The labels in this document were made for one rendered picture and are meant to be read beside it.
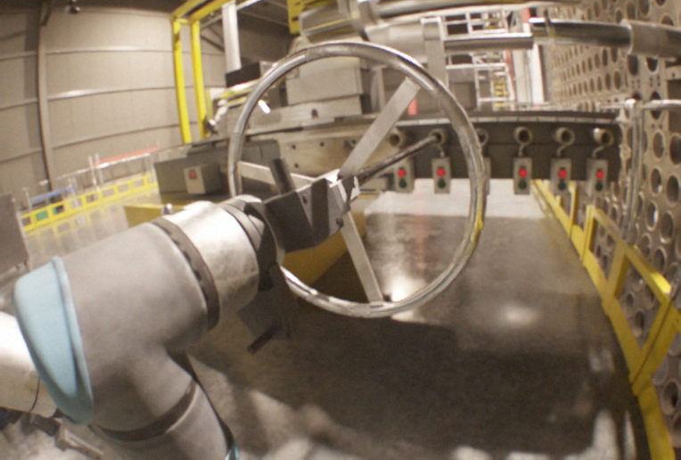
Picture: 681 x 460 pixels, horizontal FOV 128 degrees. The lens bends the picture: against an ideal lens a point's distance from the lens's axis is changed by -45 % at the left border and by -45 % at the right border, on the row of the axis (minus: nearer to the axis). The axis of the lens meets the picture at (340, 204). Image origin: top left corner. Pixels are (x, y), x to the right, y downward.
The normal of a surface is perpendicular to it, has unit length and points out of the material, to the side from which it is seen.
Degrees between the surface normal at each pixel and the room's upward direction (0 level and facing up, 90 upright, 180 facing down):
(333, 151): 90
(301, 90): 90
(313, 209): 73
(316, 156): 90
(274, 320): 90
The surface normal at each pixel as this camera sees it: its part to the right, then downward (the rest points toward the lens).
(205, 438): 0.97, -0.05
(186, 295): 0.86, -0.14
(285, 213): -0.45, 0.28
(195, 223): 0.40, -0.78
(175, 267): 0.69, -0.50
